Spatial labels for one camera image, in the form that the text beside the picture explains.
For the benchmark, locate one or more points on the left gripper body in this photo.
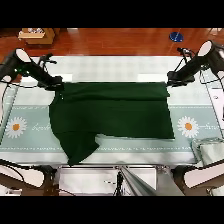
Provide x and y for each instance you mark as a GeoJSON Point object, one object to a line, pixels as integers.
{"type": "Point", "coordinates": [55, 83]}

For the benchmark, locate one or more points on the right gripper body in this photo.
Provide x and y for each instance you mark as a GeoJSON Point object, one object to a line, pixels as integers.
{"type": "Point", "coordinates": [178, 78]}

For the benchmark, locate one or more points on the dark green T-shirt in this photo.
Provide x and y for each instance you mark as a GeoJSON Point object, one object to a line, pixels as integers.
{"type": "Point", "coordinates": [113, 110]}

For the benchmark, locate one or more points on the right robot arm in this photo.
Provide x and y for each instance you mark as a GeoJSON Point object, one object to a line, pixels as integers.
{"type": "Point", "coordinates": [208, 55]}

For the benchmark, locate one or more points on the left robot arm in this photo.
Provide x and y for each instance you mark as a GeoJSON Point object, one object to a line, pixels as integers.
{"type": "Point", "coordinates": [20, 65]}

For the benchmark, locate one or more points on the blue round disc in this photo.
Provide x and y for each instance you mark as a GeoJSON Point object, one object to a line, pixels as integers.
{"type": "Point", "coordinates": [176, 36]}

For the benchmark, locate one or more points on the brown cardboard box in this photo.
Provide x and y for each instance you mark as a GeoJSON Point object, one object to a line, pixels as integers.
{"type": "Point", "coordinates": [36, 36]}

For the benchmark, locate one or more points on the pale green cloth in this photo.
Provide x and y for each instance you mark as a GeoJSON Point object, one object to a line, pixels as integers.
{"type": "Point", "coordinates": [208, 150]}

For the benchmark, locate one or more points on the small black stand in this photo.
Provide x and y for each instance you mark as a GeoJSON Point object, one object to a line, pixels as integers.
{"type": "Point", "coordinates": [118, 185]}

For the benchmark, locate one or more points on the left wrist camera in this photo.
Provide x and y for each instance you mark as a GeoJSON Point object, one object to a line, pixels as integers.
{"type": "Point", "coordinates": [46, 60]}

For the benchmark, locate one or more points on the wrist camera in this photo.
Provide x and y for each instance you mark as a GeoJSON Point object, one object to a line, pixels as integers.
{"type": "Point", "coordinates": [46, 60]}
{"type": "Point", "coordinates": [185, 51]}

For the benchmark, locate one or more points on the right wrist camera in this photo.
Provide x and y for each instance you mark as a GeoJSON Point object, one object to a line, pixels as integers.
{"type": "Point", "coordinates": [185, 51]}

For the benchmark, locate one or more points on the silver frame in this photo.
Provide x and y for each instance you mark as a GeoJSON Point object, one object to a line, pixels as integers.
{"type": "Point", "coordinates": [140, 186]}

